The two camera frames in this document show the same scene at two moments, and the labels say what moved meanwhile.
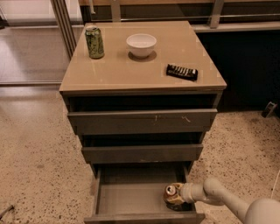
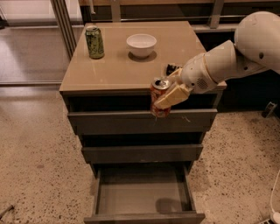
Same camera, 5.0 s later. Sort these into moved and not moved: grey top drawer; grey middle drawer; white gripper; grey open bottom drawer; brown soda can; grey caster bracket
Moved: white gripper; brown soda can
Not moved: grey middle drawer; grey top drawer; grey caster bracket; grey open bottom drawer
